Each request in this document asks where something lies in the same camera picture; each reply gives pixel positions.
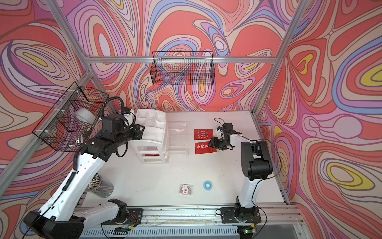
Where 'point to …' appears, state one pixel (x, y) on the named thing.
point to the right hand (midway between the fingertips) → (212, 148)
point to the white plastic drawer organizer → (150, 147)
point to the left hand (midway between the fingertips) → (144, 127)
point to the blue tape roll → (207, 185)
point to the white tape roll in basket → (85, 114)
